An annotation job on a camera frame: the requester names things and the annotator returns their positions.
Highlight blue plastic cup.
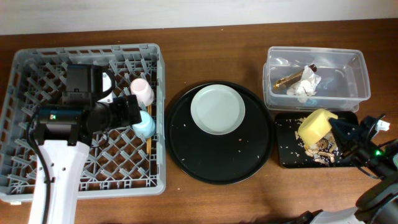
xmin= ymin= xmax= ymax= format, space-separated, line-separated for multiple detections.
xmin=132 ymin=111 xmax=156 ymax=139

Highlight yellow bowl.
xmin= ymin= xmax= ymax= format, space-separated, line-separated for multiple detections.
xmin=298 ymin=109 xmax=338 ymax=146

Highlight pink plastic cup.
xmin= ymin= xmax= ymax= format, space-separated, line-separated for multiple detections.
xmin=130 ymin=78 xmax=154 ymax=106

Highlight food scraps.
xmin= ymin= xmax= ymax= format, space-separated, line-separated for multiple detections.
xmin=294 ymin=130 xmax=339 ymax=167

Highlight wooden chopstick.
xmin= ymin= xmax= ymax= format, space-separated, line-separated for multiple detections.
xmin=147 ymin=105 xmax=152 ymax=159

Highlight white tissue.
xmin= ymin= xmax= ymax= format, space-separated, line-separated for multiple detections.
xmin=287 ymin=66 xmax=322 ymax=103

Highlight gold coffee sachet wrapper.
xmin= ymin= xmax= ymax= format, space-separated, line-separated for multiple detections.
xmin=273 ymin=69 xmax=304 ymax=90

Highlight white round plate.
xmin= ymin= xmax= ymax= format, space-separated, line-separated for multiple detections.
xmin=190 ymin=84 xmax=246 ymax=135

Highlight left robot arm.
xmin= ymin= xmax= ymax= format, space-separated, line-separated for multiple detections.
xmin=26 ymin=64 xmax=142 ymax=223

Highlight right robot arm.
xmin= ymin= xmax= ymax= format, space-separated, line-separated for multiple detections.
xmin=289 ymin=111 xmax=397 ymax=223

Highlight grey dishwasher rack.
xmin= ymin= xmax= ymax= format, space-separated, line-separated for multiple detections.
xmin=1 ymin=44 xmax=166 ymax=203

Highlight black rectangular waste tray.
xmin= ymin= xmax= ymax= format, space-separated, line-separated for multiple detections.
xmin=274 ymin=112 xmax=352 ymax=169

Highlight clear plastic waste bin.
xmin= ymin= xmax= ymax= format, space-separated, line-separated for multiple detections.
xmin=262 ymin=46 xmax=371 ymax=112

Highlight black round tray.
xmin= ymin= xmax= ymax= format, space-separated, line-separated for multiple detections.
xmin=165 ymin=82 xmax=275 ymax=185

